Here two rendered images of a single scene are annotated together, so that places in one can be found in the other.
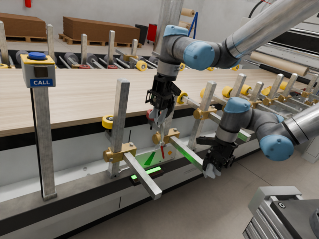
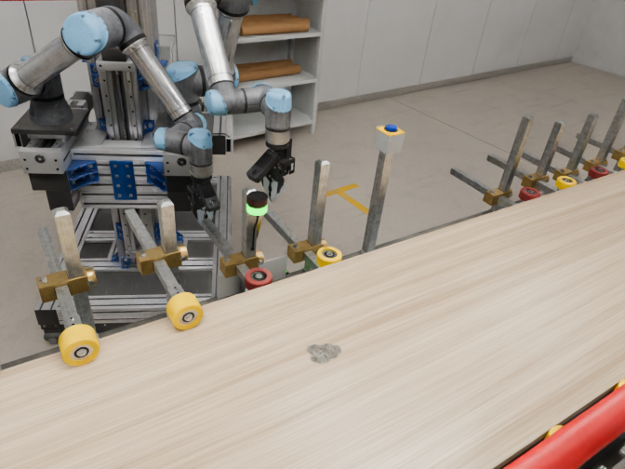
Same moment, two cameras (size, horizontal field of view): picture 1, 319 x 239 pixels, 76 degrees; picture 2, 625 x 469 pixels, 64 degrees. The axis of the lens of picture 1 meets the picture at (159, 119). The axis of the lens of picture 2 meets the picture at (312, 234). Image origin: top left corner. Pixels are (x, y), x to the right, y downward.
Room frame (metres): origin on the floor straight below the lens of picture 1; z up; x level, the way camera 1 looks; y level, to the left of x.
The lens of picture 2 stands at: (2.09, 0.30, 1.84)
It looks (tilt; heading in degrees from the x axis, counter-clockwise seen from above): 34 degrees down; 186
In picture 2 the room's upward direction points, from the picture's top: 6 degrees clockwise
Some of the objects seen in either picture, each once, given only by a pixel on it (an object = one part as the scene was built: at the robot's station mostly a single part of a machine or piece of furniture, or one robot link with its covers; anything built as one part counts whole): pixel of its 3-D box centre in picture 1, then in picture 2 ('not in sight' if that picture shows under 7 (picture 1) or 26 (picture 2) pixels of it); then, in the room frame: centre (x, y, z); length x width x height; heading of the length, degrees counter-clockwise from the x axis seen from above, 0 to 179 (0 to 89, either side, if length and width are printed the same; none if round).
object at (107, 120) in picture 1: (110, 128); (327, 266); (0.83, 0.22, 0.85); 0.08 x 0.08 x 0.11
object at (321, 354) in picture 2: not in sight; (324, 350); (1.23, 0.27, 0.91); 0.09 x 0.07 x 0.02; 108
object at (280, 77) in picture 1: (267, 104); not in sight; (1.52, -0.78, 0.92); 0.04 x 0.04 x 0.48; 42
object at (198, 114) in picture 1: (204, 113); (162, 258); (1.04, -0.24, 0.95); 0.14 x 0.06 x 0.05; 132
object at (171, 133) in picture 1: (165, 136); (242, 262); (0.87, -0.05, 0.85); 0.14 x 0.06 x 0.05; 132
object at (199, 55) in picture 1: (197, 53); (259, 99); (0.63, -0.07, 1.30); 0.11 x 0.11 x 0.08; 37
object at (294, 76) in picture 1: (281, 101); not in sight; (1.69, -0.97, 0.92); 0.04 x 0.04 x 0.48; 42
